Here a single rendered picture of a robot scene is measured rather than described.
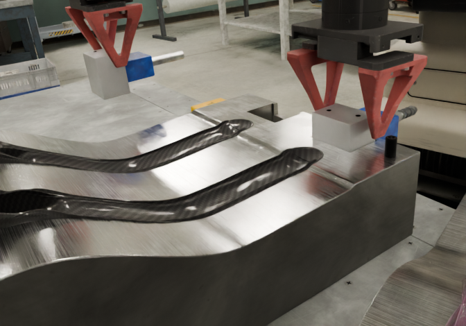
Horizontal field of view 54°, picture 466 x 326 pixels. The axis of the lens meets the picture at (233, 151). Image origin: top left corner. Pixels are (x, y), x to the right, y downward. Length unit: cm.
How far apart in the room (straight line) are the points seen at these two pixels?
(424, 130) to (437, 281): 51
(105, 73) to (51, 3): 635
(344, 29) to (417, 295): 23
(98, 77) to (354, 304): 39
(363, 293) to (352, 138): 14
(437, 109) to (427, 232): 34
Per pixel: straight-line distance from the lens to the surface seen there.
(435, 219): 51
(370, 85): 39
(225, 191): 39
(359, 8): 41
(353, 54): 39
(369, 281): 42
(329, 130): 44
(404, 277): 28
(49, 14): 694
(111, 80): 60
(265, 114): 56
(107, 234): 29
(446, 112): 79
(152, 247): 29
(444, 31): 80
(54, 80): 364
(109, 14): 58
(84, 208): 34
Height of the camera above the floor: 108
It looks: 25 degrees down
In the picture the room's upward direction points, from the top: 5 degrees counter-clockwise
